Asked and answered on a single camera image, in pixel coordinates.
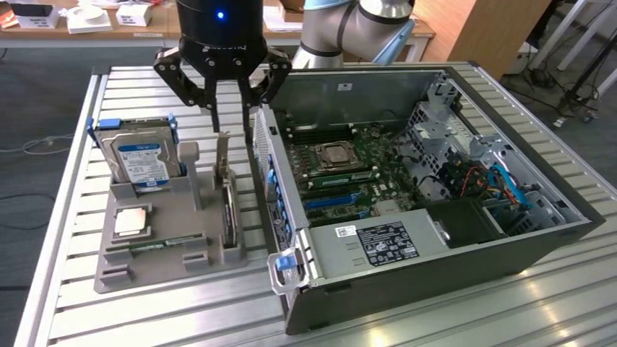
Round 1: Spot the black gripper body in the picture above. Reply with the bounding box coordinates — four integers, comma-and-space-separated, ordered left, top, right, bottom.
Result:
173, 0, 269, 82

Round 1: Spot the low profile graphics card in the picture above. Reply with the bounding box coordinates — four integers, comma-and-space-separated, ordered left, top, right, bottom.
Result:
214, 132, 241, 251

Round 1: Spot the white paper stack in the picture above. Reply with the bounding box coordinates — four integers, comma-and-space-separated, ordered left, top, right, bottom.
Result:
262, 7, 305, 33

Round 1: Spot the brown cardboard box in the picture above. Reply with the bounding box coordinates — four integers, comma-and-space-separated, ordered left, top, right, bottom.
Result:
281, 0, 309, 22

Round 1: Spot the white labelled box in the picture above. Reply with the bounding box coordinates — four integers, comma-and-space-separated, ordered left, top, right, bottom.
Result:
114, 3, 155, 28

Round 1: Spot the CPU with thermal paste residue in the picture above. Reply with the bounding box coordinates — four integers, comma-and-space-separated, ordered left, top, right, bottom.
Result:
322, 145, 353, 163

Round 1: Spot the white round container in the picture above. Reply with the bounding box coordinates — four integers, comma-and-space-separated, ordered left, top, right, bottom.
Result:
64, 5, 116, 35

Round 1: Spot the long black expansion slot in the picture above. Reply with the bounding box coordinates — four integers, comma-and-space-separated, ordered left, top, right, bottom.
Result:
302, 188, 361, 199

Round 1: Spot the white box with black insert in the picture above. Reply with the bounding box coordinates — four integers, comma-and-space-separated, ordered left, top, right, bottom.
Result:
9, 1, 62, 30

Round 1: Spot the blue expansion slot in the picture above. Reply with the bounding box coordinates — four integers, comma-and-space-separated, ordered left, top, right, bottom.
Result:
302, 197, 363, 210

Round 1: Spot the grey plastic parts rack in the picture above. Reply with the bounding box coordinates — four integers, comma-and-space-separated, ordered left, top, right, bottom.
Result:
92, 140, 249, 294

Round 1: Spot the clean silver CPU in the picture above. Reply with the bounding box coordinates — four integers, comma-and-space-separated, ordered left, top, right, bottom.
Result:
113, 208, 148, 236

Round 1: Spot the red book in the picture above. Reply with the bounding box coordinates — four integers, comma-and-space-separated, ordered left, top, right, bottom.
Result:
0, 7, 21, 30

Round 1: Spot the wooden cabinet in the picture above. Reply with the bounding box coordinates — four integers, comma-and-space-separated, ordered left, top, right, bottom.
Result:
411, 0, 553, 79

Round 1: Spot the white electrical box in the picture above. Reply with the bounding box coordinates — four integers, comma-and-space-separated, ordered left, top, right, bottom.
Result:
514, 41, 538, 72

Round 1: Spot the grey power supply unit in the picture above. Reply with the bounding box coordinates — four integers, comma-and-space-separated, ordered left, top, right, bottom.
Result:
307, 210, 451, 279

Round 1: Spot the black plastic fan shroud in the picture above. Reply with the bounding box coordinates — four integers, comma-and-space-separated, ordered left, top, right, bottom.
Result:
426, 200, 507, 250

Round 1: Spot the black stand with casters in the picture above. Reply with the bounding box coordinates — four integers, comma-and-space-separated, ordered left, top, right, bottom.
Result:
553, 35, 617, 127

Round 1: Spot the black open PC case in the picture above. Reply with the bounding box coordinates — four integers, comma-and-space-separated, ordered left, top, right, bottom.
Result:
247, 64, 607, 336

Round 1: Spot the hard disk with blue bracket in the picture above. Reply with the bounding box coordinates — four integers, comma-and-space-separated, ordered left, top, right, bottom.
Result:
85, 112, 186, 189

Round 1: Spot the metal CPU socket frame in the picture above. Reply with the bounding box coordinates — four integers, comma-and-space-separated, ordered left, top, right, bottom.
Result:
310, 140, 361, 171

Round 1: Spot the white floor cable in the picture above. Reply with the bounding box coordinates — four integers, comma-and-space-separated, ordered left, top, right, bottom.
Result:
0, 132, 76, 155

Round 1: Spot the coloured power wire bundle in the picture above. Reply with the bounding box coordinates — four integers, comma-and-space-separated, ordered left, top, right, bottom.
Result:
462, 166, 507, 198

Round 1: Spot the blue data wire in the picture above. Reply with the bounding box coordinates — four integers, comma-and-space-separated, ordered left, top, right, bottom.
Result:
489, 163, 526, 213

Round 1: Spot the white table leg frame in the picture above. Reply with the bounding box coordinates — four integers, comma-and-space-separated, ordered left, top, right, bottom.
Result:
527, 0, 617, 95

